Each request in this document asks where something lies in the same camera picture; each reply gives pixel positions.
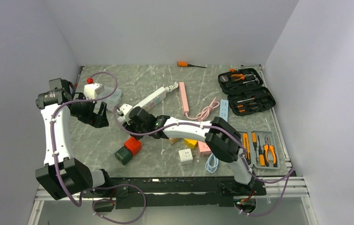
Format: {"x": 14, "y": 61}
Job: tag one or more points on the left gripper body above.
{"x": 84, "y": 111}

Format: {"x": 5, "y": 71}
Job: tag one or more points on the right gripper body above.
{"x": 133, "y": 126}

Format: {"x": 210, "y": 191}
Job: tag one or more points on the white power strip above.
{"x": 153, "y": 99}

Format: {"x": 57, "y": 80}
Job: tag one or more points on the red cube plug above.
{"x": 133, "y": 145}

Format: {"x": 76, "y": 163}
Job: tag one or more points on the clear screw box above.
{"x": 110, "y": 101}

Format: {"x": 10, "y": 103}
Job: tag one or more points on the green cube plug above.
{"x": 123, "y": 155}

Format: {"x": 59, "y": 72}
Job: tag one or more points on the beige cube plug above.
{"x": 173, "y": 140}

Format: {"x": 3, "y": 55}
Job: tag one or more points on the pink power strip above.
{"x": 184, "y": 99}

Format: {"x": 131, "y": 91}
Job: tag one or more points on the yellow cube plug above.
{"x": 190, "y": 143}

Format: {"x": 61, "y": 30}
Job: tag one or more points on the white cube plug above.
{"x": 185, "y": 156}

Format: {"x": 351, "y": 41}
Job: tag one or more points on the pink cube plug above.
{"x": 203, "y": 149}

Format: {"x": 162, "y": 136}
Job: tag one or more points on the blue power strip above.
{"x": 224, "y": 109}

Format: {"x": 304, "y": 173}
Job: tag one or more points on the black tool case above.
{"x": 245, "y": 91}

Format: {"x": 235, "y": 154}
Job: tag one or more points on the grey tool tray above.
{"x": 254, "y": 142}

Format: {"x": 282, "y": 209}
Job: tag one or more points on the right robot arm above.
{"x": 223, "y": 140}

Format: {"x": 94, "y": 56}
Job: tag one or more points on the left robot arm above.
{"x": 62, "y": 171}

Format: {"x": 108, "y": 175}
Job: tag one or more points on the blue pen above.
{"x": 76, "y": 83}

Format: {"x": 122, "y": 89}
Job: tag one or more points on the orange screwdriver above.
{"x": 185, "y": 65}

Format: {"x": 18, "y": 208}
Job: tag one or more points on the orange pliers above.
{"x": 269, "y": 153}

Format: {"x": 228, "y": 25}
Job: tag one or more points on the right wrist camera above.
{"x": 123, "y": 113}

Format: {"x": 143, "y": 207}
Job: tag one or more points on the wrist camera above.
{"x": 123, "y": 113}
{"x": 92, "y": 90}

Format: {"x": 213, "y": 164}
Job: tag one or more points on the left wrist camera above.
{"x": 92, "y": 90}

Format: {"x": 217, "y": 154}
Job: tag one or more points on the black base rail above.
{"x": 222, "y": 191}

